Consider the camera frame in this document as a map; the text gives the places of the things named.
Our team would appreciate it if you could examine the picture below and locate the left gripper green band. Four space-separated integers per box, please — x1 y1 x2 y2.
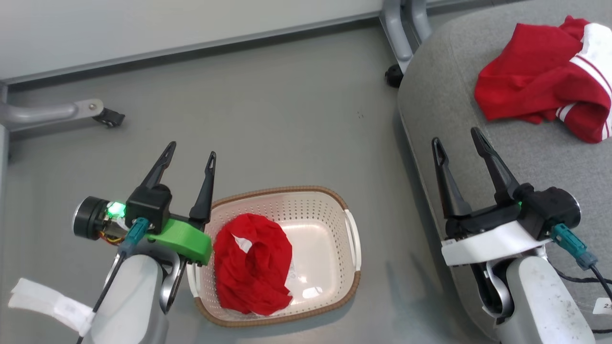
73 141 217 266

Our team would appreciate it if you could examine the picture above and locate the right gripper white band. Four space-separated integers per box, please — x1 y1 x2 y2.
431 127 582 267

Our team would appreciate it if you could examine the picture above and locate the red jersey with white stripes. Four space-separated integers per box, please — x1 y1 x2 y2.
474 15 612 144

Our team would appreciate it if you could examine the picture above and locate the grey fabric sofa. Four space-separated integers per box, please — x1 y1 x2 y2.
398 0 612 344

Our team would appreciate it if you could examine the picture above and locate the black caster wheel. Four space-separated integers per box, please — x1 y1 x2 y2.
385 64 404 88
93 108 126 128

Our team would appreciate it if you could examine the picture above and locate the plain red garment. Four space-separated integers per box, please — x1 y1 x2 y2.
213 214 293 317

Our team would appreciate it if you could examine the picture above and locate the white laundry basket brown rim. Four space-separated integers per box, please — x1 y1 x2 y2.
187 185 361 328

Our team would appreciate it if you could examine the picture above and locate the long grey partition leg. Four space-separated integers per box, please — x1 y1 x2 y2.
0 81 105 144

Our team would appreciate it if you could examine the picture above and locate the short grey partition leg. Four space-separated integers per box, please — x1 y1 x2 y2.
406 0 433 46
379 0 414 75

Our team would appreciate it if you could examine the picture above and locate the white label tape strip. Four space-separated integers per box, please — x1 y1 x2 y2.
9 278 95 337

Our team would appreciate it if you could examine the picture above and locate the left arm cable teal plug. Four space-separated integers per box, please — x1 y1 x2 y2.
76 217 150 344

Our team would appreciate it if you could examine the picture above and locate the arm cable teal plug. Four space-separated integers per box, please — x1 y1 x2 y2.
550 224 612 335
76 217 150 344

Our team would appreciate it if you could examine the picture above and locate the right arm cable teal plug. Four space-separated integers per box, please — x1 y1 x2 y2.
550 224 612 335

